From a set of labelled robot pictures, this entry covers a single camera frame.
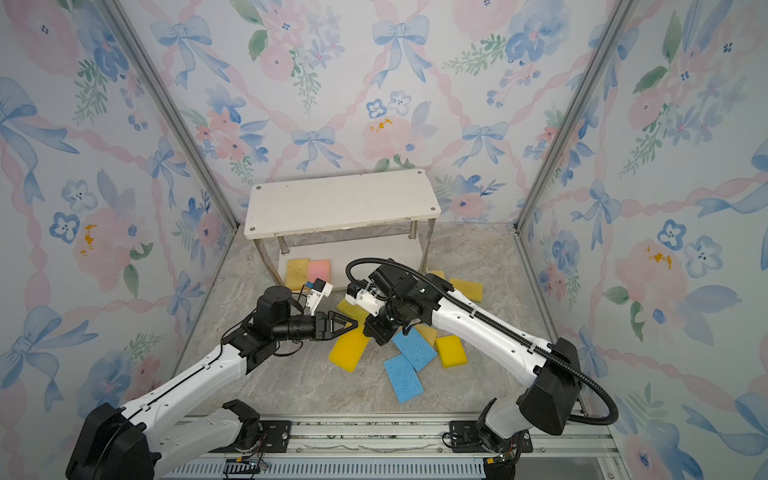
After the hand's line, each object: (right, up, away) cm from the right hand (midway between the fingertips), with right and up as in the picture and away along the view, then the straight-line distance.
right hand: (367, 327), depth 73 cm
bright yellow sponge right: (+24, -10, +14) cm, 29 cm away
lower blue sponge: (+10, -16, +9) cm, 21 cm away
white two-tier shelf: (-6, +27, +2) cm, 27 cm away
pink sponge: (-17, +13, +23) cm, 31 cm away
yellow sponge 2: (-24, +12, +23) cm, 35 cm away
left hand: (-3, +1, -1) cm, 4 cm away
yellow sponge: (-4, -4, -3) cm, 6 cm away
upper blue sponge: (+13, -9, +13) cm, 20 cm away
